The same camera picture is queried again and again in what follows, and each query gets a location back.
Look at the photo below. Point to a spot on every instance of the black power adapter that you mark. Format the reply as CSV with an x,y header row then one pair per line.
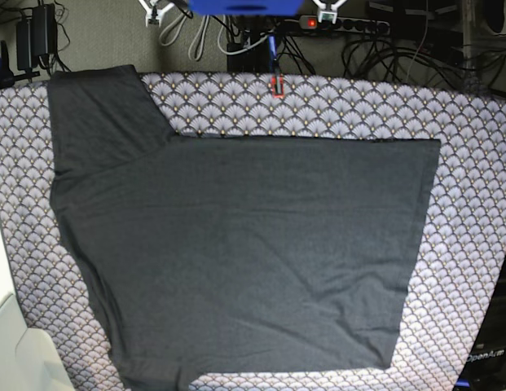
x,y
36,38

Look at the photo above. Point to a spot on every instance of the blue mount plate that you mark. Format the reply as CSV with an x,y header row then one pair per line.
x,y
245,7

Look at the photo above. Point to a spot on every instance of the black power strip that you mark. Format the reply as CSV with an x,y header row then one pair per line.
x,y
345,25

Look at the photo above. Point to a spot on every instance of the white plastic bin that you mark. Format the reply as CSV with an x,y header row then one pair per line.
x,y
28,357

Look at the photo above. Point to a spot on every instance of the red and blue clamp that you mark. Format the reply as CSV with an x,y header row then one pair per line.
x,y
277,80

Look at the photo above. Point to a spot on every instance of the dark grey T-shirt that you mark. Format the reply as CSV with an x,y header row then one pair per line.
x,y
205,255

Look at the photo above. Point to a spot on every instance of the black OpenArm box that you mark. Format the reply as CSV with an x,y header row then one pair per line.
x,y
485,368

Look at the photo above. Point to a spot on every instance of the fan-patterned table cloth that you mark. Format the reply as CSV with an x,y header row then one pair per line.
x,y
460,256

